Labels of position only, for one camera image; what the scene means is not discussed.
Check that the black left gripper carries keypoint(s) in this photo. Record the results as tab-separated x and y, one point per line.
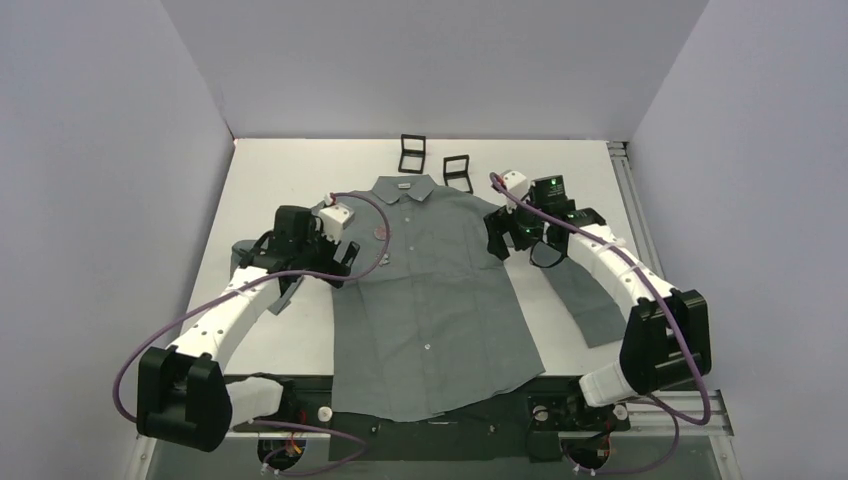
330	265

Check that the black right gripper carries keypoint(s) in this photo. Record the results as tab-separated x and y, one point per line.
502	225

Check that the grey button-up shirt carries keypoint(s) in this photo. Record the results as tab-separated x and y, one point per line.
439	326

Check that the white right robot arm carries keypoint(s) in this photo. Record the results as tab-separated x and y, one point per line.
666	340

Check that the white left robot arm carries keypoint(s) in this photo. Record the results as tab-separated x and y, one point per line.
183	396

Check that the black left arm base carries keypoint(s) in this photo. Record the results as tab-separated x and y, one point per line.
291	424

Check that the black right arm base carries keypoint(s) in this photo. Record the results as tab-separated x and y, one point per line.
549	411

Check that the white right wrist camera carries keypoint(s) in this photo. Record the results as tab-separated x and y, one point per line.
515	183

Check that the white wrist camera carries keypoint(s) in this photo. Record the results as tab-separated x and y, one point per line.
515	183
334	219

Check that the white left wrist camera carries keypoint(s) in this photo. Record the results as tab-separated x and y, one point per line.
334	219

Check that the black frame stand right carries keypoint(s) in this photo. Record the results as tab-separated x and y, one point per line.
456	168

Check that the black frame stand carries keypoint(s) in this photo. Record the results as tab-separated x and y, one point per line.
413	146
456	168

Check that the aluminium rail right side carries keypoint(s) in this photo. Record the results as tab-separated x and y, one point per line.
644	243

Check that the aluminium rail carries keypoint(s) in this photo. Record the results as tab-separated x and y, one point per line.
645	419
644	243

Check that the black frame stand left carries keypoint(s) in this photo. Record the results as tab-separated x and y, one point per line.
413	146

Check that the aluminium rail front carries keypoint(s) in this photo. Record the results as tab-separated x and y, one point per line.
645	419

